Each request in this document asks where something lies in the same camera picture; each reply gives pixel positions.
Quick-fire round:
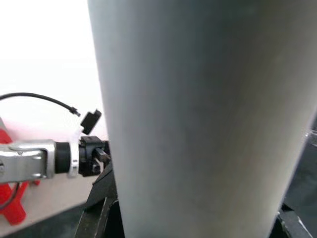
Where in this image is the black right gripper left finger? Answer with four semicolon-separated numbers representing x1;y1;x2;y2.
75;162;124;238

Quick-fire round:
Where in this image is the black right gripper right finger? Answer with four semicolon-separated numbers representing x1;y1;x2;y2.
268;195;314;238

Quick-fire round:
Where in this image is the white plastic table leg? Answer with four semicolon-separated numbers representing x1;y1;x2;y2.
87;0;317;238

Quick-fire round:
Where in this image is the black tablecloth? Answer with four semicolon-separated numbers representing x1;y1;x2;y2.
0;119;317;238

